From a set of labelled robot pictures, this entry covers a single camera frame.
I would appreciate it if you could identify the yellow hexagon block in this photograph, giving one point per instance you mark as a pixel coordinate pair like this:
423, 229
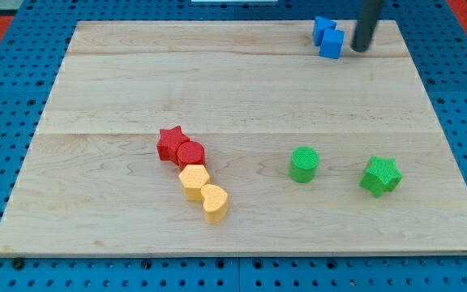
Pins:
193, 178

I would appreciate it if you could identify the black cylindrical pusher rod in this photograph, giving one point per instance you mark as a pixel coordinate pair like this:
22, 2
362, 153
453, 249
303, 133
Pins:
366, 24

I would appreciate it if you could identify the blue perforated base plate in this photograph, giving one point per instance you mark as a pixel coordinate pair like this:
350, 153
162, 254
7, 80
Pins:
31, 53

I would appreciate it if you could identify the blue triangular block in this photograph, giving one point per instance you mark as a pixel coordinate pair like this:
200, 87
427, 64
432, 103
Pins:
320, 25

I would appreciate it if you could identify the red cylinder block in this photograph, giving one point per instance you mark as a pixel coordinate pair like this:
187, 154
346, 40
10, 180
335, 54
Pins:
191, 153

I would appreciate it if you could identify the blue cube block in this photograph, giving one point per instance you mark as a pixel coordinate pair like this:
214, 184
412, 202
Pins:
331, 44

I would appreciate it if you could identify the yellow heart block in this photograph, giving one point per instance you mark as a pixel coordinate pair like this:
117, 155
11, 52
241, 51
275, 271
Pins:
215, 203

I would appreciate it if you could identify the green star block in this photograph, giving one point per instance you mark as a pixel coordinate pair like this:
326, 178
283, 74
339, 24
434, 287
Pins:
380, 175

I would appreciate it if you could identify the red star block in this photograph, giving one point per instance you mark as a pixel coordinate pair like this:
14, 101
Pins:
169, 143

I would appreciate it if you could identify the green cylinder block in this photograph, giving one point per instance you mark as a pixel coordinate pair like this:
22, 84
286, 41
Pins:
304, 162

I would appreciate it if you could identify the light wooden board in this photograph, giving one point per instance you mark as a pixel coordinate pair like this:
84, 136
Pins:
93, 186

